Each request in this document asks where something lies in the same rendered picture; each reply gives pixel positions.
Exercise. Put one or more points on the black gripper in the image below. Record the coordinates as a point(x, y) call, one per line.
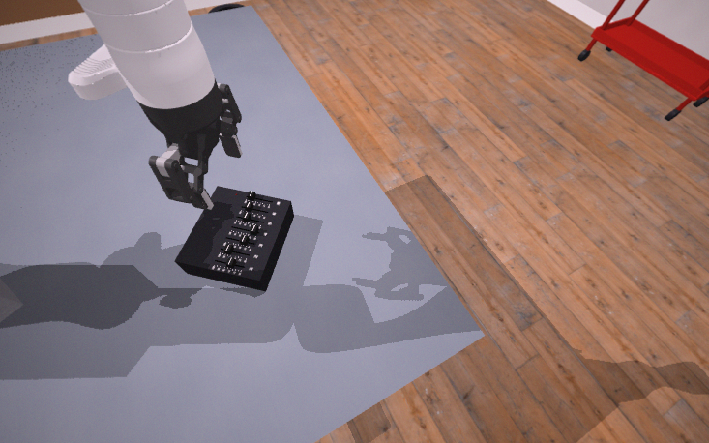
point(181, 128)

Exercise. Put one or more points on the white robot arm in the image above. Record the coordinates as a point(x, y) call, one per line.
point(155, 49)

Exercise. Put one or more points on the black lighting desk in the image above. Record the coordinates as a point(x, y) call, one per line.
point(259, 222)

